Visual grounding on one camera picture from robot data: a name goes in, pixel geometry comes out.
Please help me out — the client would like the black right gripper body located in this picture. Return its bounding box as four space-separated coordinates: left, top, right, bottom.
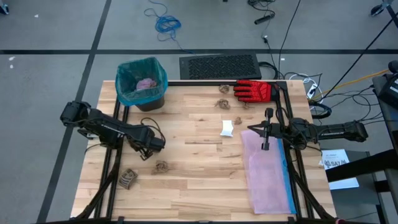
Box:
262 121 292 151

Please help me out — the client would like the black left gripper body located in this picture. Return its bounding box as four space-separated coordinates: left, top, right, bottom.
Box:
133 126 166 153

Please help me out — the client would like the dark grey trash bin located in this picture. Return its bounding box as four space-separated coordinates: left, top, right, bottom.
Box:
134 95 166 113

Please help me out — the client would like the pink plastic bag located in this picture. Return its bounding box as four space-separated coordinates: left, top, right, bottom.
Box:
241 129 293 215

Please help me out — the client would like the pink plastic wad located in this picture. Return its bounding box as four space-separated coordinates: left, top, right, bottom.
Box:
136 78 157 92

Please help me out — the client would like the teal plastic trash bag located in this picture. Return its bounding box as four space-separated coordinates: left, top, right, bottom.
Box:
114 56 169 107

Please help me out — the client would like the flat blue plastic bag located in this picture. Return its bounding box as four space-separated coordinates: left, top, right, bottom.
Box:
276 138 298 215

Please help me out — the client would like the red and black work glove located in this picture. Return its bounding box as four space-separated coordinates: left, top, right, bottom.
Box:
233 79 281 104

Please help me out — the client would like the white power strip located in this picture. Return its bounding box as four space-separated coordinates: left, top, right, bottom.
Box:
305 83 319 100

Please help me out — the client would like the white printed paper sheet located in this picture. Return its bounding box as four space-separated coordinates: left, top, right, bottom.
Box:
318 148 360 191

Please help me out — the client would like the black perforated computer case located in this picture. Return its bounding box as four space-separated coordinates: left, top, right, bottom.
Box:
178 52 263 81

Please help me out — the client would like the black equipment cart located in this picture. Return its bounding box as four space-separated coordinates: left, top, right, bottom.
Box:
325 60 398 224

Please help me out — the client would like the black chair base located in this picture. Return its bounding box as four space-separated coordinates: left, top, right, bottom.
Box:
370 0 398 17

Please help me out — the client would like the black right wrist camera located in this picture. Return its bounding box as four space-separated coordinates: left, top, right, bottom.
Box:
264 107 275 124

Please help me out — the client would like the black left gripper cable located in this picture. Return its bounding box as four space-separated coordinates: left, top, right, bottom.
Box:
139 117 167 142

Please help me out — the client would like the silver metal bracket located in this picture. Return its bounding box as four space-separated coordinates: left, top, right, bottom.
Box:
77 128 95 140

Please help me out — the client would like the black aluminium table frame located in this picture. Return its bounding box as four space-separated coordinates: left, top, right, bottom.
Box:
74 80 338 224

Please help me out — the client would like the yellow floor cable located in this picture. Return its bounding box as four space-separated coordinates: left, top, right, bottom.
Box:
312 68 390 101

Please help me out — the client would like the thin black floor cable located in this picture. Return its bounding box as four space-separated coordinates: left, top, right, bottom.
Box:
277 0 302 79

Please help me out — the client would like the black cable with adapter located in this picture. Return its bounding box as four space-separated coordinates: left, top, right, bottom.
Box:
247 0 277 26

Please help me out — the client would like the long black floor cable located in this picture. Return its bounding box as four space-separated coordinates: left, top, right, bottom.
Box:
322 15 398 100

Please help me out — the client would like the blue floor cable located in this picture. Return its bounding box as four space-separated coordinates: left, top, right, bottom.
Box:
143 0 194 54

